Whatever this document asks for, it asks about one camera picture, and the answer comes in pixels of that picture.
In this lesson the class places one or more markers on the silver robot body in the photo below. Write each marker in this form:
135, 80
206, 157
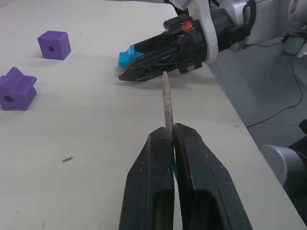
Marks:
280, 165

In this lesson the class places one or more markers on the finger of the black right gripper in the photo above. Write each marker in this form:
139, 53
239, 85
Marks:
148, 69
153, 42

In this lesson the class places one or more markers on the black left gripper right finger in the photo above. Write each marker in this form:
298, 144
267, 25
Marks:
204, 182

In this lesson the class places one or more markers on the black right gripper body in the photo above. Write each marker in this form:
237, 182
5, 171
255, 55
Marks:
192, 45

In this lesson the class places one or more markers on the purple cube block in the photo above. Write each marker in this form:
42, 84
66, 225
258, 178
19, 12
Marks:
54, 45

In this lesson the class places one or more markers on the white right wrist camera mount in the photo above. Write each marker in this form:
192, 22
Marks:
209, 28

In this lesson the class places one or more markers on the purple star block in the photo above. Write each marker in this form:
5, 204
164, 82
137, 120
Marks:
16, 89

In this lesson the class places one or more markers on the blue star block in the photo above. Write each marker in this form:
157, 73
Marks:
128, 57

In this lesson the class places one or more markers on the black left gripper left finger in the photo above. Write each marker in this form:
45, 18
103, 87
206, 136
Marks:
149, 182

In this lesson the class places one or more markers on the silver machine part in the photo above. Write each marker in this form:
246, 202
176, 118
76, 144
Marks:
297, 14

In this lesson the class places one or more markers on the pale green device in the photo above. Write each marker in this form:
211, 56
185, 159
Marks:
292, 44

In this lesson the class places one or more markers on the green lace with wooden needle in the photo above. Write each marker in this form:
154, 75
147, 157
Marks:
167, 103

